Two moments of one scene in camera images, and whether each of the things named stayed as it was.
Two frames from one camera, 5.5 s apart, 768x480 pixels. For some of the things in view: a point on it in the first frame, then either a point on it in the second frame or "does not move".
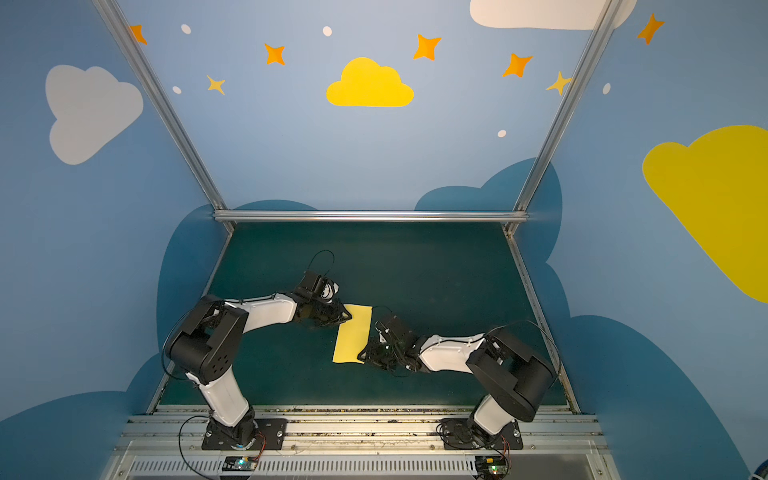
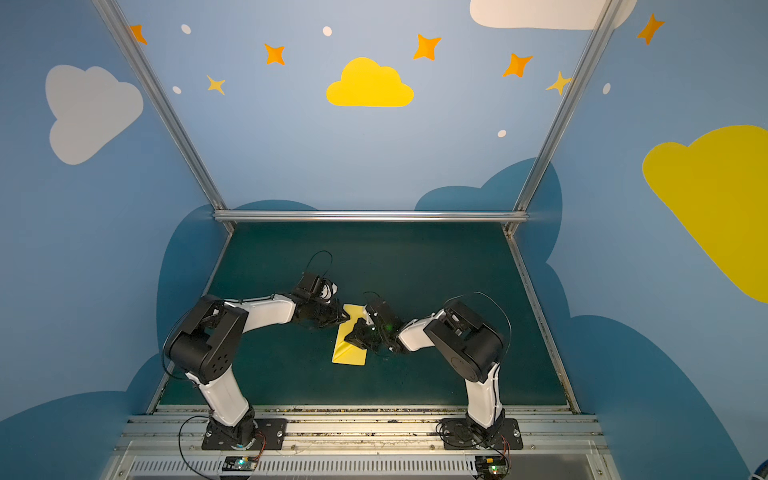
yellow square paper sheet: x=354 y=334 does not move
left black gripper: x=327 y=309 does not move
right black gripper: x=379 y=347 to x=366 y=330
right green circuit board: x=490 y=466 does not move
